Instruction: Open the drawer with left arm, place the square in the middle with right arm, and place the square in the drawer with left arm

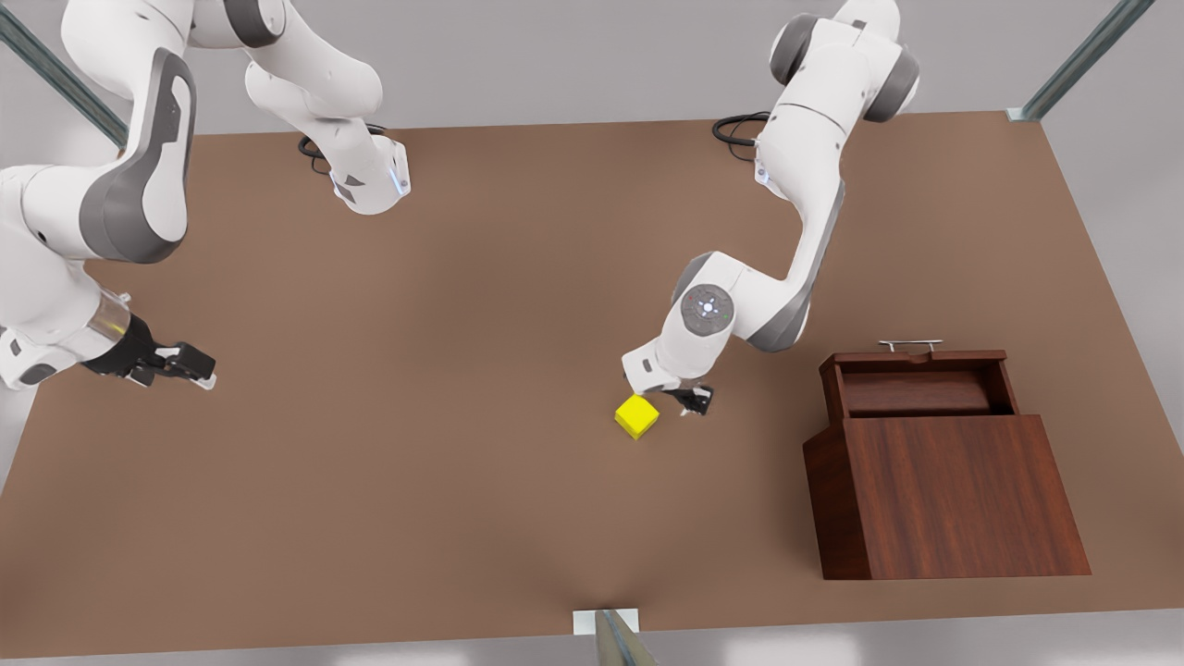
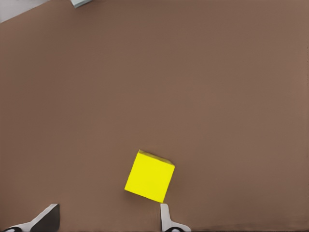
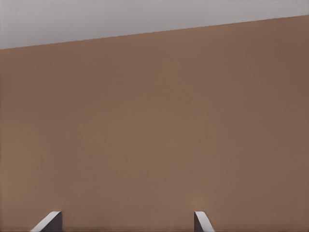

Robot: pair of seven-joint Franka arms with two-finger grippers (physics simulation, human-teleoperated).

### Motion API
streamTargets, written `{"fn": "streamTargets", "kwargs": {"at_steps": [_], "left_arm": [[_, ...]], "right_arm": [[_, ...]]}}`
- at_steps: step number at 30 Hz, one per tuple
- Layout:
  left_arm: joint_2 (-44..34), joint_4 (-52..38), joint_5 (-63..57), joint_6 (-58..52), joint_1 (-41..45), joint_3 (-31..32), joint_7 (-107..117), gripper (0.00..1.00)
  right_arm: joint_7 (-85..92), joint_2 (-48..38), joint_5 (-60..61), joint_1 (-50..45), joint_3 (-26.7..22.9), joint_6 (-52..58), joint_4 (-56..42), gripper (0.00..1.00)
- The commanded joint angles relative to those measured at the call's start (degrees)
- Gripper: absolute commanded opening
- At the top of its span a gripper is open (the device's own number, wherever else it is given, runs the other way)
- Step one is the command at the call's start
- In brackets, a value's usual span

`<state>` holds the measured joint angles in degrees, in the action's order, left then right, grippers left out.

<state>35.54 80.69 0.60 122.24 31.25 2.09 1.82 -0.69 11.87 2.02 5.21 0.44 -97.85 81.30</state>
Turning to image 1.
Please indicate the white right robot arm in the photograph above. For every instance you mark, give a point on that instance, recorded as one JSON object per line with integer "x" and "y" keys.
{"x": 139, "y": 185}

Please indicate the yellow square block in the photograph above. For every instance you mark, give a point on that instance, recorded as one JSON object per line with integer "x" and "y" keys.
{"x": 637, "y": 417}

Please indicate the silver frame post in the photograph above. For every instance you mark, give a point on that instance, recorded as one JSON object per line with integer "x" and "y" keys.
{"x": 612, "y": 638}
{"x": 1078, "y": 60}
{"x": 55, "y": 74}

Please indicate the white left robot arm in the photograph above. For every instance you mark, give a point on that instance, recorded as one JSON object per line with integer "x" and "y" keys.
{"x": 814, "y": 157}

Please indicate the dark wooden cabinet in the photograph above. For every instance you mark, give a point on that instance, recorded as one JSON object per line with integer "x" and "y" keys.
{"x": 953, "y": 499}

